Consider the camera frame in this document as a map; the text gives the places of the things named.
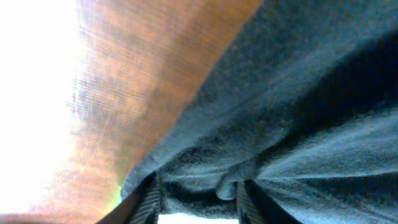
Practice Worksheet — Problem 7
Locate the dark green Nike t-shirt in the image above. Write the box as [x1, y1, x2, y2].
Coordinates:
[121, 0, 397, 223]

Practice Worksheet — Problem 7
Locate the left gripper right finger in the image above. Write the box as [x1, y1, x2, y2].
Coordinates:
[236, 180, 301, 224]

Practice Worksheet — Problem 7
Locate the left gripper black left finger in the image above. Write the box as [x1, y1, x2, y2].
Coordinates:
[96, 173, 161, 224]

